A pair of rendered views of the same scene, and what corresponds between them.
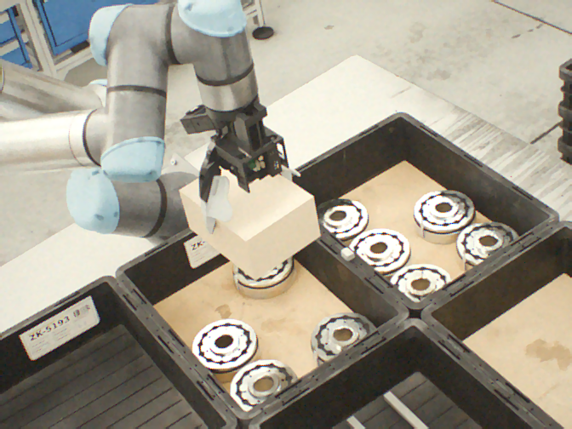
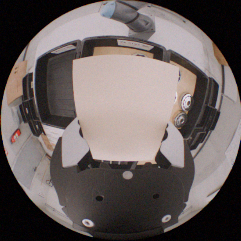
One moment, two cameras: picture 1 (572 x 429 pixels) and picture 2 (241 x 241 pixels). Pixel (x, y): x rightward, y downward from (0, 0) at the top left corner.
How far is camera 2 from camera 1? 1.49 m
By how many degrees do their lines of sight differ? 75
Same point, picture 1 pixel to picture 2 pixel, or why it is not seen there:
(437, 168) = (197, 91)
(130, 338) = not seen: hidden behind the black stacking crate
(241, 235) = not seen: hidden behind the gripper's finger
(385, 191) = (187, 77)
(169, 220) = (132, 24)
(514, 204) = (191, 124)
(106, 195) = (109, 10)
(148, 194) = (129, 15)
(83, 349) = (72, 51)
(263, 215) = (114, 153)
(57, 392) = (60, 63)
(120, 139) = not seen: outside the picture
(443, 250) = (177, 107)
